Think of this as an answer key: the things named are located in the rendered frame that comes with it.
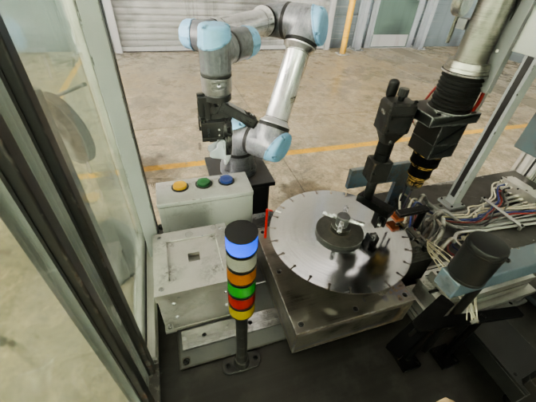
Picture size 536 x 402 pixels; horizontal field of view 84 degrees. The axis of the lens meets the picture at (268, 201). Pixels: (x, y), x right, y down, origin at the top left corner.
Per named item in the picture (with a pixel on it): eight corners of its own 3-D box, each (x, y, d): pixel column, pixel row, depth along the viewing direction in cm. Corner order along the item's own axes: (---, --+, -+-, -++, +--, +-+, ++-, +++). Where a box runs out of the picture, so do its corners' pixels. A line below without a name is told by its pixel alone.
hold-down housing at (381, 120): (366, 186, 64) (396, 92, 51) (357, 174, 67) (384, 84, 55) (390, 185, 64) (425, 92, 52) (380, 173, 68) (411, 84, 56)
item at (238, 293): (230, 302, 45) (230, 291, 43) (225, 278, 49) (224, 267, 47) (258, 295, 46) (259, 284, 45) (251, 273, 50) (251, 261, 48)
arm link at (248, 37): (229, 20, 80) (202, 25, 72) (265, 25, 75) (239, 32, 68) (230, 52, 85) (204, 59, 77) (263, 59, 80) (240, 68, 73)
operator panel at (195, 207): (165, 242, 91) (155, 205, 82) (163, 218, 99) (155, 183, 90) (252, 226, 99) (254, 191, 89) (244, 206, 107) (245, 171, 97)
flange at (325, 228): (333, 210, 76) (336, 202, 75) (372, 234, 70) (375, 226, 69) (305, 230, 70) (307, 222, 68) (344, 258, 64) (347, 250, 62)
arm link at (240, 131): (234, 138, 125) (234, 107, 117) (262, 147, 120) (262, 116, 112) (216, 149, 117) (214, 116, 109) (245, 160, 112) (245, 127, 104)
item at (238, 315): (231, 324, 49) (230, 314, 47) (226, 301, 53) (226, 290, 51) (258, 317, 50) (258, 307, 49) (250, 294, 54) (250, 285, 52)
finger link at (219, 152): (210, 166, 88) (207, 137, 82) (229, 163, 89) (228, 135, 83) (211, 171, 85) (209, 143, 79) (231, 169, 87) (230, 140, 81)
